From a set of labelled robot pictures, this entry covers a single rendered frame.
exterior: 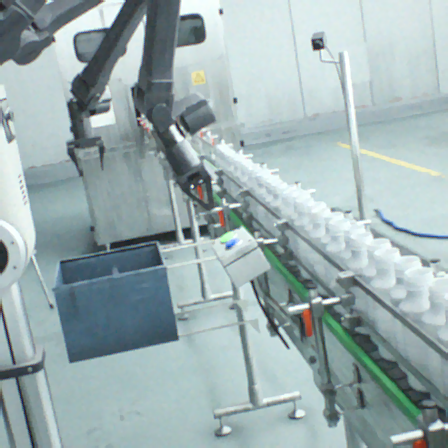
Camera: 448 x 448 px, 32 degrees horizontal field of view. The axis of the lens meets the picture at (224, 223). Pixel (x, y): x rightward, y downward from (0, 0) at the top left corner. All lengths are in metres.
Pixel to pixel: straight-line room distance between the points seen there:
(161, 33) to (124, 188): 4.94
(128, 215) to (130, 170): 0.37
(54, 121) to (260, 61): 3.19
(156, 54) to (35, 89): 10.39
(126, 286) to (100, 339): 0.16
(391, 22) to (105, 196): 7.27
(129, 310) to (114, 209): 4.25
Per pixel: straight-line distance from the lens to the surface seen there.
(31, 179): 11.93
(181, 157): 1.56
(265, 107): 12.08
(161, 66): 1.49
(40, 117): 11.86
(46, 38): 1.83
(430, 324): 1.02
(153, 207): 6.41
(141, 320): 2.18
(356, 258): 1.28
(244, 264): 1.54
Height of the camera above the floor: 1.49
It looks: 12 degrees down
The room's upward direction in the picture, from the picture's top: 10 degrees counter-clockwise
